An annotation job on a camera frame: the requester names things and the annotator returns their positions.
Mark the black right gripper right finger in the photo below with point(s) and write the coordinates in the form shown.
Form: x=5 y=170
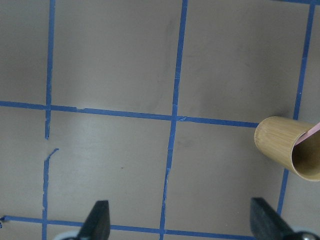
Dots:
x=267 y=224

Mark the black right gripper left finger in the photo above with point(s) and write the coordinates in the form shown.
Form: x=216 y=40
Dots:
x=97 y=225

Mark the pink chopstick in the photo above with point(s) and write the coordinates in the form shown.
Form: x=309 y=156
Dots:
x=308 y=134

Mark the bamboo wooden cup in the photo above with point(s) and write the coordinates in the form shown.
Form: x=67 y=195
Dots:
x=275 y=137

